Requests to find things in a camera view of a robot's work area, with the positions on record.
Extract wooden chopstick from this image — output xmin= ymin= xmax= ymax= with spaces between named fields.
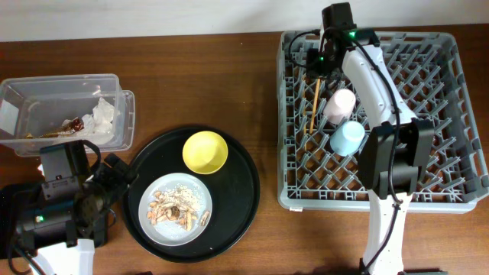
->
xmin=302 ymin=76 xmax=307 ymax=150
xmin=309 ymin=78 xmax=321 ymax=135

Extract pink cup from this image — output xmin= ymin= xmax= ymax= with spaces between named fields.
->
xmin=323 ymin=89 xmax=356 ymax=125

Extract white tissue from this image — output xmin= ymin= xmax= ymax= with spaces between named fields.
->
xmin=73 ymin=98 xmax=115 ymax=137

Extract gold snack wrapper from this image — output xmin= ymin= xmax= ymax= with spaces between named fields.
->
xmin=37 ymin=117 xmax=84 ymax=138

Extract food scraps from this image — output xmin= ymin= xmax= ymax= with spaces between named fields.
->
xmin=146 ymin=185 xmax=211 ymax=231

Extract grey plate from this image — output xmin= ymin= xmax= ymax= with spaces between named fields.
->
xmin=137 ymin=173 xmax=213 ymax=247

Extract blue cup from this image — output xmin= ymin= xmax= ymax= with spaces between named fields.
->
xmin=330 ymin=121 xmax=365 ymax=157

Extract yellow bowl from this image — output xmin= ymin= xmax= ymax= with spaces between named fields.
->
xmin=182 ymin=131 xmax=228 ymax=175

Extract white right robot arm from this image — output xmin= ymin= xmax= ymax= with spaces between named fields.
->
xmin=314 ymin=27 xmax=434 ymax=274

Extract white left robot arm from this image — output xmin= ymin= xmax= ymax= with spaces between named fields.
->
xmin=8 ymin=152 xmax=138 ymax=274

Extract grey dishwasher rack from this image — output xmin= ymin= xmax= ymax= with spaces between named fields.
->
xmin=277 ymin=31 xmax=488 ymax=214

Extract clear plastic waste bin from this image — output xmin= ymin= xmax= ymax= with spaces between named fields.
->
xmin=1 ymin=74 xmax=136 ymax=157

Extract black rectangular bin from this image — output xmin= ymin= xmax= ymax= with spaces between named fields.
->
xmin=0 ymin=183 xmax=108 ymax=260

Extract black round tray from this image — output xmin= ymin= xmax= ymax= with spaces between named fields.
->
xmin=121 ymin=125 xmax=260 ymax=264

